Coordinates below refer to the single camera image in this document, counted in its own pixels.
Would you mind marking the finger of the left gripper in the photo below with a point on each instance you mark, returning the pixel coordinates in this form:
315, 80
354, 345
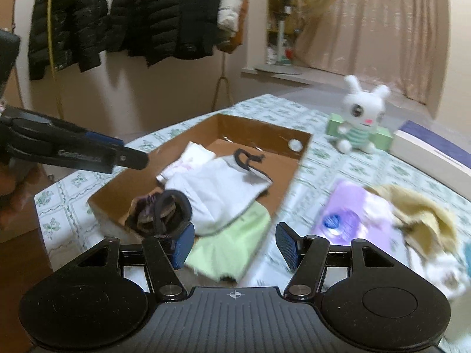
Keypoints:
129, 158
46, 128

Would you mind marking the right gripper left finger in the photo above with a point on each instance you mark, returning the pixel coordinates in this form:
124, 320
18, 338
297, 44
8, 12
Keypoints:
164, 254

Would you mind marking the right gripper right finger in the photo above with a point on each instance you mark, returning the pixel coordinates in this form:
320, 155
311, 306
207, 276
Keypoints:
306, 257

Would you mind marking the dark patterned scrunchie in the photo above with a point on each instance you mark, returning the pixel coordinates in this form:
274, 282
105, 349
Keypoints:
158, 213

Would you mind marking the light green cloth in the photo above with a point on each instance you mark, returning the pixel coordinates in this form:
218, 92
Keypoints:
227, 254

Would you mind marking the white fabric piece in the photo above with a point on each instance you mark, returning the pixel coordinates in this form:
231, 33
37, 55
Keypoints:
193, 156

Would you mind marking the white sock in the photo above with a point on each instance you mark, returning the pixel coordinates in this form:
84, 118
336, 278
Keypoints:
222, 189

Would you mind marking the brown cardboard box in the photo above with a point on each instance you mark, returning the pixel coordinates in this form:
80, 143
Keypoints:
283, 149

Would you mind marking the yellow towel cloth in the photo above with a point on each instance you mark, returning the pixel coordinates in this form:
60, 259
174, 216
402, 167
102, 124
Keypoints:
430, 229

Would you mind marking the white mesh drawstring bag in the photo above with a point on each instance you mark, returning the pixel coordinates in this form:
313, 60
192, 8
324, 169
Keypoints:
444, 271

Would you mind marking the blue surgical face mask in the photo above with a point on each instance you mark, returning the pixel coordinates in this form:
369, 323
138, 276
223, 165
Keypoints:
467, 255

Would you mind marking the purple tissue pack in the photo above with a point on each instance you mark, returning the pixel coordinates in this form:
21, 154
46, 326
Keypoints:
353, 212

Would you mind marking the floral tablecloth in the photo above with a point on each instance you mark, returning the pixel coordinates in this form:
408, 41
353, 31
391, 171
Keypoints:
69, 226

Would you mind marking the black puffer jacket left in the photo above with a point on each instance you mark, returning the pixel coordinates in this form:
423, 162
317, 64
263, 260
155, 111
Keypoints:
66, 32

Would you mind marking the black puffer jacket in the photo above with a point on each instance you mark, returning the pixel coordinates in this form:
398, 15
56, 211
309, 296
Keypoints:
66, 32
158, 29

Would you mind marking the green small box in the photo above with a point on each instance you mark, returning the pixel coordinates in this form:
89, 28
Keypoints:
381, 138

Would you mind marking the black puffer jacket middle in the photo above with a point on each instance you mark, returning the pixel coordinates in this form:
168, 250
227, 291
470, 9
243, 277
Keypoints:
158, 29

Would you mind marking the orange brown jacket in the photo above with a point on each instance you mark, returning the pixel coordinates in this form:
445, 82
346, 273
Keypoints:
230, 41

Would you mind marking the white plush bunny toy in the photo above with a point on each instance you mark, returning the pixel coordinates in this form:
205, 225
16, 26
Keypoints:
362, 111

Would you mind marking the white and blue flat box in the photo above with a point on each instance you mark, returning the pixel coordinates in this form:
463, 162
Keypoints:
434, 155

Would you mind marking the standing fan base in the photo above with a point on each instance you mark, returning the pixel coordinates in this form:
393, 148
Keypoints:
279, 67

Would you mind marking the white puffer jacket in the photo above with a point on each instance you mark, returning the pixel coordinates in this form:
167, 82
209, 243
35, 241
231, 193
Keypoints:
231, 0

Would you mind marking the cluttered shelf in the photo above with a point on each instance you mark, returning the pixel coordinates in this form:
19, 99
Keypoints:
278, 9

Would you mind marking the beige curtain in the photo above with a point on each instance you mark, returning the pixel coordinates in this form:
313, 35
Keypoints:
400, 43

